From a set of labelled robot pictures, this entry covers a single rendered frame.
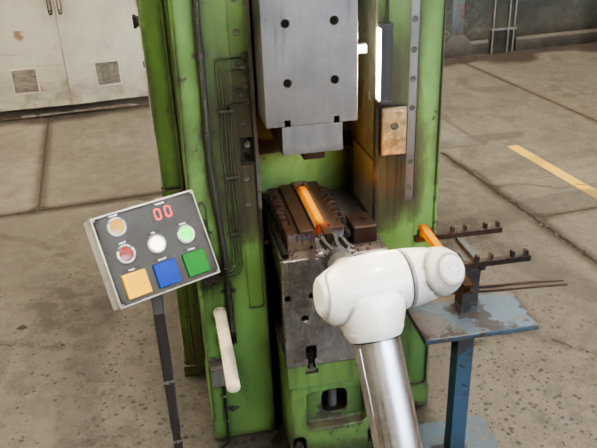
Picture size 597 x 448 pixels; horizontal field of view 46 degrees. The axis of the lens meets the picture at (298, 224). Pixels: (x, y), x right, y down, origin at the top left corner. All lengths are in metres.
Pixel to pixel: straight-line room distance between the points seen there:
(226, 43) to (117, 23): 5.19
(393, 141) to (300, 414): 1.09
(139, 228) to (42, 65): 5.44
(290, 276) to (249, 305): 0.33
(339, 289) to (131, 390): 2.08
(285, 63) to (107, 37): 5.36
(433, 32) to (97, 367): 2.20
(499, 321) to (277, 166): 1.04
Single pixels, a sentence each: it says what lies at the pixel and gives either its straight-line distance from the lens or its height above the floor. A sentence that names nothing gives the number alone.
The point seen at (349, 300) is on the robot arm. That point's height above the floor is 1.30.
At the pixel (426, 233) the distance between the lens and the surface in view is 2.40.
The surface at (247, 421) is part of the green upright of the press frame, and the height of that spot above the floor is 0.08.
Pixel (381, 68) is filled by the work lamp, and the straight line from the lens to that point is 2.37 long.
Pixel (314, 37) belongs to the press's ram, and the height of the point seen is 1.64.
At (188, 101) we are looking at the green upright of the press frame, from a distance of 2.32.
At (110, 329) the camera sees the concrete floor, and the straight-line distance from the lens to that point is 3.81.
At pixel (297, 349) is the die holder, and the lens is 2.56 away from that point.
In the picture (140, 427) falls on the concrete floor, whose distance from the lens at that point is 3.17.
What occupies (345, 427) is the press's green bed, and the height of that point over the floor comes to 0.14.
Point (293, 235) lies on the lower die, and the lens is 2.38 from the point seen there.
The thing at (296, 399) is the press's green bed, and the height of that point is 0.31.
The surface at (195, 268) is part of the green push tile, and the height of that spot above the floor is 1.00.
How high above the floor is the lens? 2.06
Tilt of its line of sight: 26 degrees down
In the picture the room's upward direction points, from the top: 2 degrees counter-clockwise
